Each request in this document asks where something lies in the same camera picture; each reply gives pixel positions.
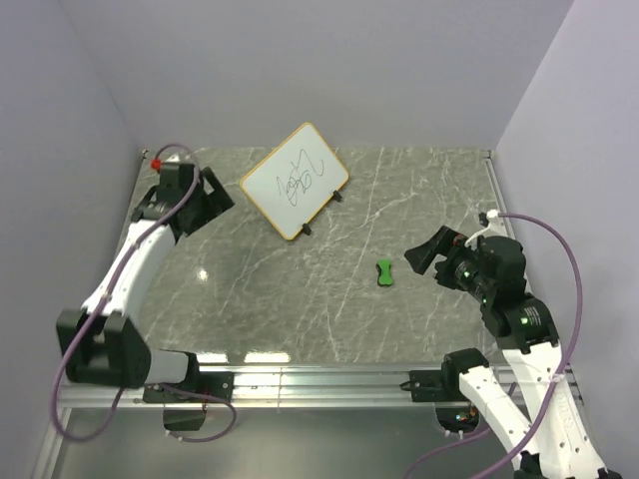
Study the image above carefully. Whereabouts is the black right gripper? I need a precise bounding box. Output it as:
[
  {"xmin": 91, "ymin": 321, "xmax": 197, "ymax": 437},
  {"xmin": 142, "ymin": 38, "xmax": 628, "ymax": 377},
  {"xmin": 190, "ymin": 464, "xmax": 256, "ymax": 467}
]
[{"xmin": 402, "ymin": 223, "xmax": 492, "ymax": 298}]

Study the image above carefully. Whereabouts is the green whiteboard eraser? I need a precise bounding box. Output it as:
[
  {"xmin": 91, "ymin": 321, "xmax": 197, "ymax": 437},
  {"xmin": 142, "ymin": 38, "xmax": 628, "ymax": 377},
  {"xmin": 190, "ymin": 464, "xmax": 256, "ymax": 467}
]
[{"xmin": 375, "ymin": 258, "xmax": 393, "ymax": 287}]

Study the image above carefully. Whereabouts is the white board with yellow frame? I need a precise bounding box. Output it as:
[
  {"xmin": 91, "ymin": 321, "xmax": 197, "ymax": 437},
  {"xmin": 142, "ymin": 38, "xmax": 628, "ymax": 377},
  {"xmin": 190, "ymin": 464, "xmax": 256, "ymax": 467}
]
[{"xmin": 240, "ymin": 122, "xmax": 349, "ymax": 240}]

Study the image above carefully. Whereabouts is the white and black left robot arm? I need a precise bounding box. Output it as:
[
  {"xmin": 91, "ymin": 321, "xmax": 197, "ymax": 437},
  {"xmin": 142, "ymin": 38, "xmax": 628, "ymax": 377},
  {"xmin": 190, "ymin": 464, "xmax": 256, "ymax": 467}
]
[{"xmin": 56, "ymin": 161, "xmax": 234, "ymax": 401}]

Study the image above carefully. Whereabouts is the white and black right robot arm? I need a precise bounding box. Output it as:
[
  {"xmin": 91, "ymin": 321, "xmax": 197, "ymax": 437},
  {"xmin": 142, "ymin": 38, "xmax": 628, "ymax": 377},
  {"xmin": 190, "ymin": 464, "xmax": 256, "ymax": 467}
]
[{"xmin": 404, "ymin": 227, "xmax": 618, "ymax": 478}]

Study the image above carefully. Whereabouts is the aluminium side rail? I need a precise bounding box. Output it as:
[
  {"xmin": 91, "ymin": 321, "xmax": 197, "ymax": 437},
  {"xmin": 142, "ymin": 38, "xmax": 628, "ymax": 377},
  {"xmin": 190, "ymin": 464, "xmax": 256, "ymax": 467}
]
[{"xmin": 483, "ymin": 150, "xmax": 516, "ymax": 240}]

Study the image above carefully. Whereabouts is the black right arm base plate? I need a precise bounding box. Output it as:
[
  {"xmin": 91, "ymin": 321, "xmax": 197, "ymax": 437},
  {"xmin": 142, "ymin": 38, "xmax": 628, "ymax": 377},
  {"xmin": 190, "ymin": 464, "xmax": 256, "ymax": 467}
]
[{"xmin": 399, "ymin": 370, "xmax": 449, "ymax": 403}]

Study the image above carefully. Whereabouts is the aluminium mounting rail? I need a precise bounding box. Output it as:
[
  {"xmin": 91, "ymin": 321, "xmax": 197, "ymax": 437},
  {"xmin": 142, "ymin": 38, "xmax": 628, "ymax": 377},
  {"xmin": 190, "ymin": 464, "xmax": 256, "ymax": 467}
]
[{"xmin": 54, "ymin": 364, "xmax": 585, "ymax": 410}]

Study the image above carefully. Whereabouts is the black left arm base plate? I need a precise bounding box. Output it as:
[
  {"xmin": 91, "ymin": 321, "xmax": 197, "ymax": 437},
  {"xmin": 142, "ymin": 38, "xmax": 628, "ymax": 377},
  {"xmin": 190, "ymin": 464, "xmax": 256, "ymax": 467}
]
[{"xmin": 142, "ymin": 371, "xmax": 235, "ymax": 404}]

